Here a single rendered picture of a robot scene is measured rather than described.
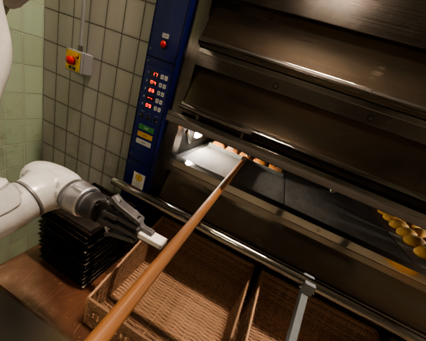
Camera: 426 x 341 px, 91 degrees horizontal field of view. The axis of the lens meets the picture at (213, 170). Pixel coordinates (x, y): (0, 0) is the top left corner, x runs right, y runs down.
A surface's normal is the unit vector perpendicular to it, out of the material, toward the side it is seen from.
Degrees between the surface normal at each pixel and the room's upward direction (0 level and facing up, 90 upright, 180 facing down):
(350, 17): 90
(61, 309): 0
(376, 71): 70
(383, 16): 90
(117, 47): 90
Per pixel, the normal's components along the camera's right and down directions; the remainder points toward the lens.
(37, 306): 0.32, -0.88
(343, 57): -0.20, -0.05
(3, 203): 0.93, -0.06
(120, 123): -0.33, 0.26
